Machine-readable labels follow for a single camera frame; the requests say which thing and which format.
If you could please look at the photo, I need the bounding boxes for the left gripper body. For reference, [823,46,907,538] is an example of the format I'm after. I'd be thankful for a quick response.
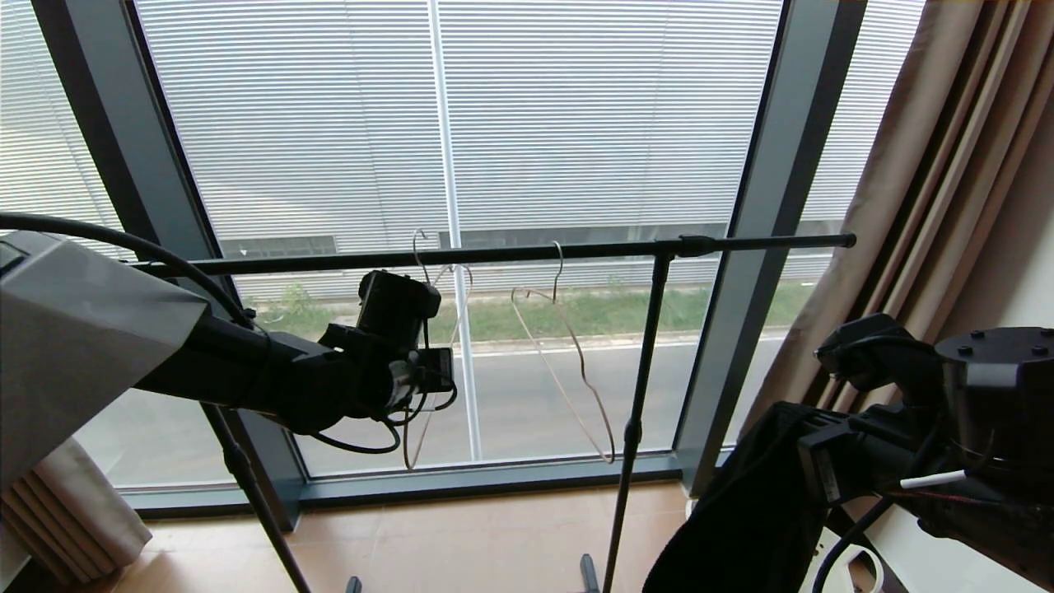
[384,346,457,418]

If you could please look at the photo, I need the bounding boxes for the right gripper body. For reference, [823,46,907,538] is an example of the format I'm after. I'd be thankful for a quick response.
[793,414,900,509]

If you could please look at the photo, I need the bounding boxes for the pink clothes hanger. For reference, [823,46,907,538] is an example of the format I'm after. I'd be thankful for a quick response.
[510,240,618,465]
[402,228,476,472]

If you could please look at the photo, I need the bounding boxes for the black shorts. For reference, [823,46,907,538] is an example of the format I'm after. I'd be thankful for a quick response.
[641,400,834,593]

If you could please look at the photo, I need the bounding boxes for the white laundry basket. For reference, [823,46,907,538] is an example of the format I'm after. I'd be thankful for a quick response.
[683,494,888,593]

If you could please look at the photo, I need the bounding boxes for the black clothes rack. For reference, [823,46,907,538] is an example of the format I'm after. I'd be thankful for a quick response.
[130,233,858,593]

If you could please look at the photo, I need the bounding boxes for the brown curtain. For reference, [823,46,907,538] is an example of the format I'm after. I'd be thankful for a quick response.
[0,437,154,587]
[736,0,1054,451]

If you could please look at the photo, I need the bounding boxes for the window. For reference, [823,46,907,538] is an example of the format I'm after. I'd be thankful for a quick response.
[0,0,928,521]

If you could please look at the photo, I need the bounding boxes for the black cable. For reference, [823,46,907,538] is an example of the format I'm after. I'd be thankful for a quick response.
[307,385,459,456]
[811,496,897,593]
[0,212,258,328]

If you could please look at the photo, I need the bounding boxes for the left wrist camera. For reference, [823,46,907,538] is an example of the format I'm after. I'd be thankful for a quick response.
[319,268,444,351]

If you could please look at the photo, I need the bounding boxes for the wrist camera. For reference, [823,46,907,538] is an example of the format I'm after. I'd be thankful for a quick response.
[813,312,941,394]
[319,268,444,351]

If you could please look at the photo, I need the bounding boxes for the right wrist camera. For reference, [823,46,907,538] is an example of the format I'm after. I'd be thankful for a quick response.
[813,312,941,394]

